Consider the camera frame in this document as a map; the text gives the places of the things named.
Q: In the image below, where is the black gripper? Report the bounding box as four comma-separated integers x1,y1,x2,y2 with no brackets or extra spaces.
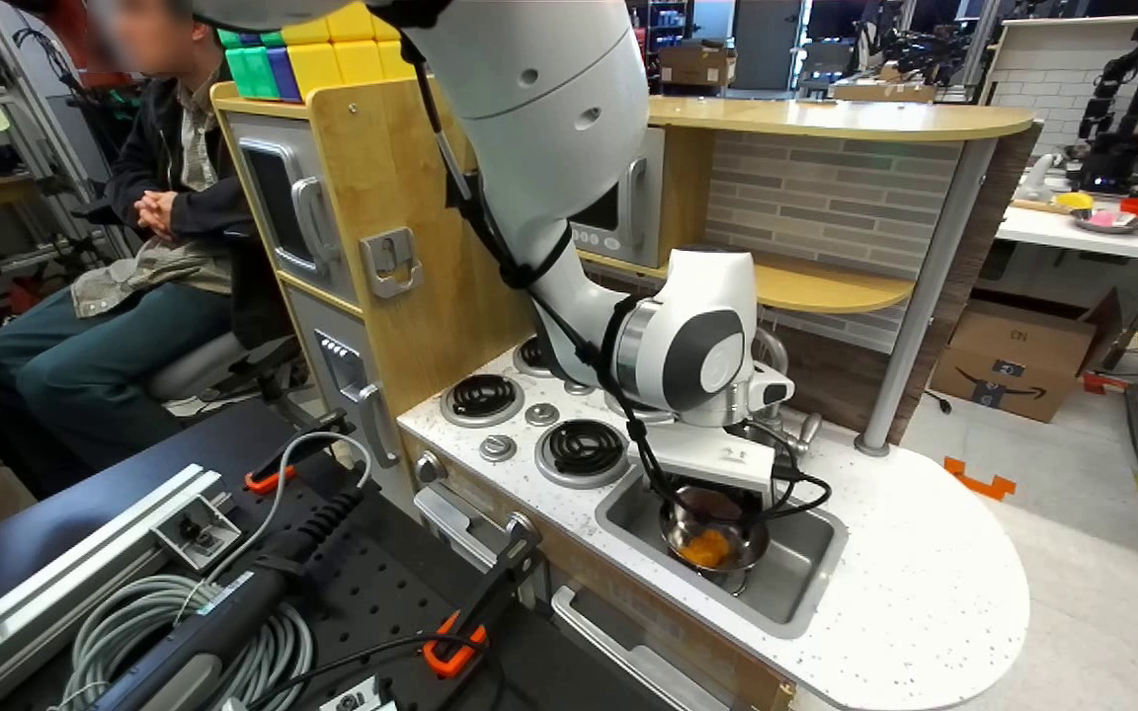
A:
665,479,765,549

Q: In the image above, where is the orange toy bell pepper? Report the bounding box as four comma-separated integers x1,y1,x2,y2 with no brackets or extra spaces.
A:
674,525,745,574

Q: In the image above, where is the small steel pot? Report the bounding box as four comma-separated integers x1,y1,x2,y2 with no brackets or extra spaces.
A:
654,479,779,580

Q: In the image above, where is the grey toy sink basin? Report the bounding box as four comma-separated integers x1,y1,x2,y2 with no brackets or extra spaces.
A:
591,464,854,644

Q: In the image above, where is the black coil stove burner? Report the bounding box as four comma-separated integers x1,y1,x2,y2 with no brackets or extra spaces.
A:
529,413,636,489
508,330,566,375
438,371,529,432

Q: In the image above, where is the toy kitchen play set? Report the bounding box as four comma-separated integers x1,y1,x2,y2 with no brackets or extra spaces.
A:
204,22,1045,711

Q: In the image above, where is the orange floor marker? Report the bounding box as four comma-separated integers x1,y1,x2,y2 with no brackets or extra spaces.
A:
941,454,1019,507

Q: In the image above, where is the orange and black clamp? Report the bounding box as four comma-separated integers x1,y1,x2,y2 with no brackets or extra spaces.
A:
239,457,302,501
413,545,545,687

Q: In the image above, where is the grey support pole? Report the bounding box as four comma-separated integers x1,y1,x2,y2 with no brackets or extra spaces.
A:
854,134,1000,462

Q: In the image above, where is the grey toy microwave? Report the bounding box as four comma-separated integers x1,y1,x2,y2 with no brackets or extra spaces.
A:
568,123,666,272

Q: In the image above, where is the cardboard box with smile logo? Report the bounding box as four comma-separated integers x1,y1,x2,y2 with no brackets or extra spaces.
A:
928,287,1127,428

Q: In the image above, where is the black perforated breadboard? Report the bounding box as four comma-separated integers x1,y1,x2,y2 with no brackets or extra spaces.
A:
236,484,679,711

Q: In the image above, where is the grey lower cabinet door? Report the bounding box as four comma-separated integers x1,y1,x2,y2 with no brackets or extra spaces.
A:
289,287,402,507

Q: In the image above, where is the metal latch plate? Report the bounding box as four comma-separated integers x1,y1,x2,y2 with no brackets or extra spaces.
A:
358,224,423,305

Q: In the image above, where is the white work table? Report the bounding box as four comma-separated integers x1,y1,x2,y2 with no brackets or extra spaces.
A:
996,192,1138,267

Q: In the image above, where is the grey chair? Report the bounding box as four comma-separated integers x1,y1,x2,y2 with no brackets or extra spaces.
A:
147,326,294,428

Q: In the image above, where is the white board panel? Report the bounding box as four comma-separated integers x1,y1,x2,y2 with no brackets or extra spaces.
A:
986,13,1138,150

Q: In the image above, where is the yellow toy block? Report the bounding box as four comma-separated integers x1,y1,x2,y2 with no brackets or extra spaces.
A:
281,0,418,104

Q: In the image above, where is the seated person in jeans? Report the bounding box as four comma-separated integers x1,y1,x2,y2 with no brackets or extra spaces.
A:
0,0,269,479

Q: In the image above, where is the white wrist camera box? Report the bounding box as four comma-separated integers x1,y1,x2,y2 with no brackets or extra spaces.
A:
650,424,780,501

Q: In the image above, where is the grey cabinet door handle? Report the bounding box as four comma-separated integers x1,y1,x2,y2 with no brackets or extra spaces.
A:
545,583,732,711
405,449,541,575

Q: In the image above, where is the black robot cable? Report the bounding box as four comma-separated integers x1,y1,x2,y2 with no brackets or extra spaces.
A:
396,37,837,528

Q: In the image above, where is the black corrugated tool handle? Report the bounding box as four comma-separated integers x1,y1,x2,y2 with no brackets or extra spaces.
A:
89,484,376,711

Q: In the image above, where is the light grey cable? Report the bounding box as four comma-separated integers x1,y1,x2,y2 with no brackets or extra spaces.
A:
236,432,377,545

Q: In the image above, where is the grey metal corner bracket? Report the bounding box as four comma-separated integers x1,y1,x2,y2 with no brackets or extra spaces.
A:
150,499,247,574

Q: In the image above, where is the grey coiled cable bundle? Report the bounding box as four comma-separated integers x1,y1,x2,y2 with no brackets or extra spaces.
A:
52,567,325,711

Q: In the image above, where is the aluminium extrusion rail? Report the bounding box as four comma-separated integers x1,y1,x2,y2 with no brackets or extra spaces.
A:
0,457,225,705

